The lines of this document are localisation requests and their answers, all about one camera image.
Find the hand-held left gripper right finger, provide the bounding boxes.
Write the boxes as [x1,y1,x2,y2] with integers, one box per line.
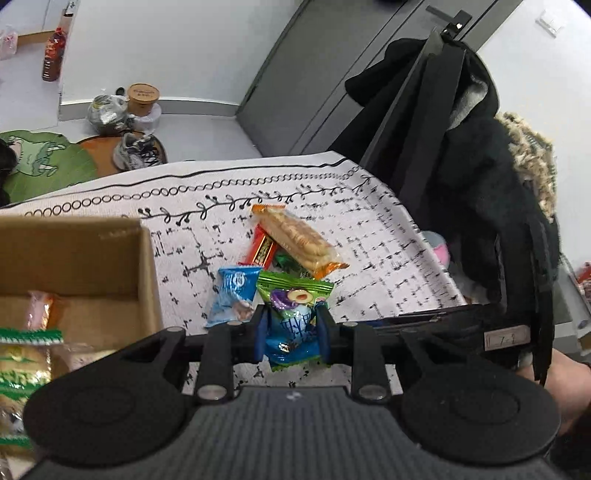
[316,305,463,403]

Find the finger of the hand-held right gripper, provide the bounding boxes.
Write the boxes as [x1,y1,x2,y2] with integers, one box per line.
[369,309,468,331]

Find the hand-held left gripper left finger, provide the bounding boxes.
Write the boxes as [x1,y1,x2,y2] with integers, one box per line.
[117,304,269,404]

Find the blue candy packet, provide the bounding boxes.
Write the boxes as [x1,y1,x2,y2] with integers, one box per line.
[264,305,325,368]

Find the brown cardboard box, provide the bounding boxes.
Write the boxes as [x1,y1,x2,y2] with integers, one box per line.
[0,215,164,467]

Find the pink sausage packet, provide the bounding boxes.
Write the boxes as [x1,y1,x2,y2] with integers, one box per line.
[27,290,57,331]

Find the green-edged cake packet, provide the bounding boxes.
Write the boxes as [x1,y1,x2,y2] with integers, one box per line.
[0,327,64,403]

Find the green white snack packet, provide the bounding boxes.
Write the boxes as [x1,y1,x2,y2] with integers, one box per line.
[0,404,34,452]

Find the person's right forearm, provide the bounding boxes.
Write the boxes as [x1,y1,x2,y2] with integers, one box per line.
[544,350,591,437]

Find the blue snack packet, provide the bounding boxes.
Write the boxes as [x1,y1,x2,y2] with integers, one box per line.
[204,266,262,329]

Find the red brown candy bar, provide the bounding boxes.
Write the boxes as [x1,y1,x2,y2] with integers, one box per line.
[239,225,279,269]

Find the orange cracker packet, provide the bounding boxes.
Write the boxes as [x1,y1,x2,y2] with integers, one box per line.
[251,204,350,280]

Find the black white printed blanket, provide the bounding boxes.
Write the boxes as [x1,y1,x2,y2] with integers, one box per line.
[0,150,468,398]

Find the black fleece jacket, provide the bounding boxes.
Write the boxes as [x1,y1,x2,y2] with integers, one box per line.
[401,113,563,385]

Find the beige fuzzy scarf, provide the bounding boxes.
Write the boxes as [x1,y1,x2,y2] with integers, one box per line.
[495,112,559,221]

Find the grey white sneaker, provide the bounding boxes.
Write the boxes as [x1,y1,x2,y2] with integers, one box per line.
[113,131,163,172]

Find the clear plastic container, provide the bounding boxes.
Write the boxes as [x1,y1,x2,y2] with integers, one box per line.
[133,103,163,136]

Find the round orange mat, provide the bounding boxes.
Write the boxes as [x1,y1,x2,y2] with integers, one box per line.
[76,134,168,180]

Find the black coat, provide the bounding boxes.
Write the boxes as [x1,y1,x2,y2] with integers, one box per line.
[344,38,500,155]

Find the grey door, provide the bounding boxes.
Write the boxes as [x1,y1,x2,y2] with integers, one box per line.
[235,0,502,158]

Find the clear plastic bag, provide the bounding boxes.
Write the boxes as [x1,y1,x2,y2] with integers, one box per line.
[87,93,131,136]

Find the green cartoon floor mat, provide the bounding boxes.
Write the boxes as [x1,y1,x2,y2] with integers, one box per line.
[0,130,99,205]

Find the red oil bottle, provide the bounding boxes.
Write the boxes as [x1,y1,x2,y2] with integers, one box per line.
[42,27,68,83]

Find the pack of water bottles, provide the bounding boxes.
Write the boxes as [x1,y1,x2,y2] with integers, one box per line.
[0,25,20,62]

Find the black folded frame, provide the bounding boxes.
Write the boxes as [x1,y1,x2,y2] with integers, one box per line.
[359,27,468,206]

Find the black door handle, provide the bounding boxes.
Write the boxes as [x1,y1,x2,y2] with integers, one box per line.
[425,4,474,38]

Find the white light switch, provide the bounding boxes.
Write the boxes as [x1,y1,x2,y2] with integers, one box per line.
[535,8,567,37]

